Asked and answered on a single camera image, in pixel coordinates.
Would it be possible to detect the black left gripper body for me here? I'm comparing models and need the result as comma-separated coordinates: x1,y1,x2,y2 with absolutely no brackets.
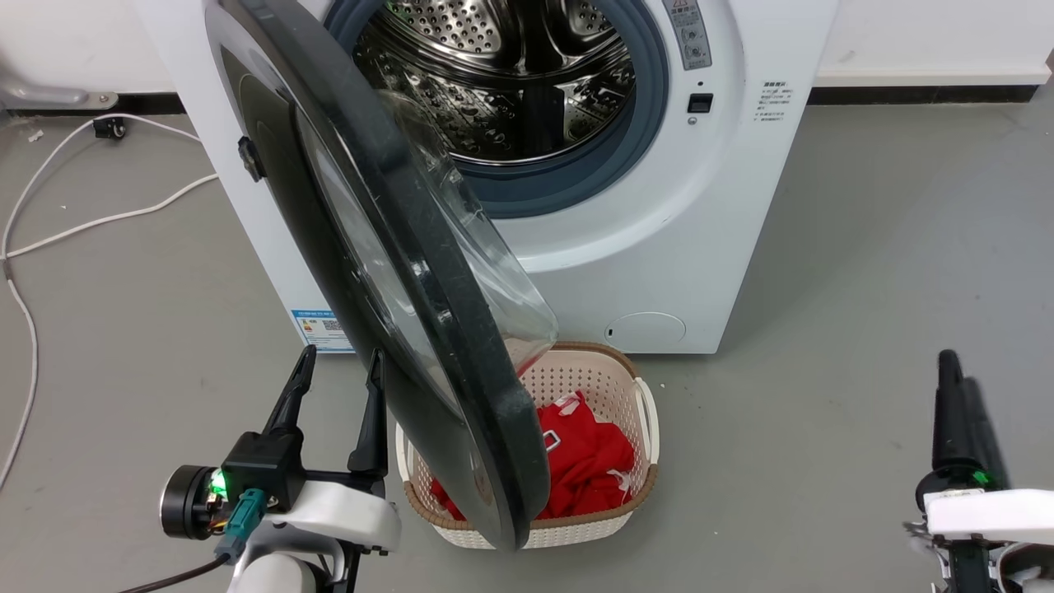
160,432,389,542

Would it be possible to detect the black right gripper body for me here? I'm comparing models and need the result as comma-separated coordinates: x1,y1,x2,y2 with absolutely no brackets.
915,468,1004,513

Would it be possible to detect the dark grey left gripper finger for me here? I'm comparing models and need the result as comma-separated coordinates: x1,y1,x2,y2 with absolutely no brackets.
262,344,319,436
347,348,389,477

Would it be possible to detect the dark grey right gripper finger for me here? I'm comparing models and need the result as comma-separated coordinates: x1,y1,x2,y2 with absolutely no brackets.
962,377,1007,488
932,349,975,477

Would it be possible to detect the black round washer door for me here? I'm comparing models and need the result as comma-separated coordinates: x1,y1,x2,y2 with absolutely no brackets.
203,0,560,552

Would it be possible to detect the grey rubber door gasket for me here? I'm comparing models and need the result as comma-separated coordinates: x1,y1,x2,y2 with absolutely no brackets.
325,0,670,220

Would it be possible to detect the white front-load washing machine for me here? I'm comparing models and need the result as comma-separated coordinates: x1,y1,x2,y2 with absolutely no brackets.
136,0,841,356

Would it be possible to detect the blue energy label sticker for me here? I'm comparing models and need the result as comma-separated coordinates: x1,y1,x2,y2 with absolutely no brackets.
290,309,356,354

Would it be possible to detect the red clothing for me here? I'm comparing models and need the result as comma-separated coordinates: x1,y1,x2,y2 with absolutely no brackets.
430,390,637,522

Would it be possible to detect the cream plastic laundry basket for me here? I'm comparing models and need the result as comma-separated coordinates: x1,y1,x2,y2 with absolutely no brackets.
395,341,660,551

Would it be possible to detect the round white filter cover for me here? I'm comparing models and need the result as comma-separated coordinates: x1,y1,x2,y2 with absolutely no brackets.
604,311,688,352

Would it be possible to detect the stainless steel washer drum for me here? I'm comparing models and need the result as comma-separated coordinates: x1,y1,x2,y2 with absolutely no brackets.
354,0,637,166

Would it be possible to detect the grey warning label sticker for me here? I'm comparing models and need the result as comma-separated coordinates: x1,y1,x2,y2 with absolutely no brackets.
662,0,714,72

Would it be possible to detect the teal cable connector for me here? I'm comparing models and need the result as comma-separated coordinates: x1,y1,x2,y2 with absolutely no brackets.
215,487,268,563

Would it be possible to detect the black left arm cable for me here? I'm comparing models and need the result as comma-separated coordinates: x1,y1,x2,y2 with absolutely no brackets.
115,553,236,593

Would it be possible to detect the white floor cable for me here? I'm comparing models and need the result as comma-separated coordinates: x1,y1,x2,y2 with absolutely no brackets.
0,113,220,492

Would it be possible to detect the grey metal floor bracket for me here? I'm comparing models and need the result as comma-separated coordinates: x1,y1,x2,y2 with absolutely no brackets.
0,69,119,111

